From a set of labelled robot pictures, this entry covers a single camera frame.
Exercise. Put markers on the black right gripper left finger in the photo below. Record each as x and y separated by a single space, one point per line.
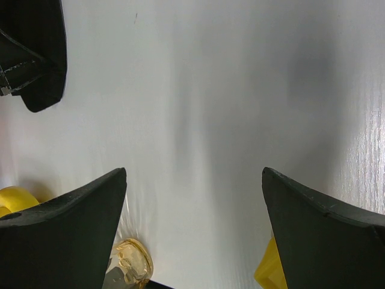
64 242

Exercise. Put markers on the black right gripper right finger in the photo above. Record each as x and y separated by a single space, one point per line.
323 242

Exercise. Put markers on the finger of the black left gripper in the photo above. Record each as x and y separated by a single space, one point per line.
20 66

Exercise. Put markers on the black zip jacket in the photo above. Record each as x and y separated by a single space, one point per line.
39 25

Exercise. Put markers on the yellow cube block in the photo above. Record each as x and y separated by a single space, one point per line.
269 273

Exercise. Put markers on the amber plastic cup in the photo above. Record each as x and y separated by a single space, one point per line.
130 266

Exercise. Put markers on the upper yellow banana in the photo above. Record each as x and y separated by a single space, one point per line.
14 199

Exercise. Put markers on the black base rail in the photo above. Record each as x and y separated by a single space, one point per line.
155 285

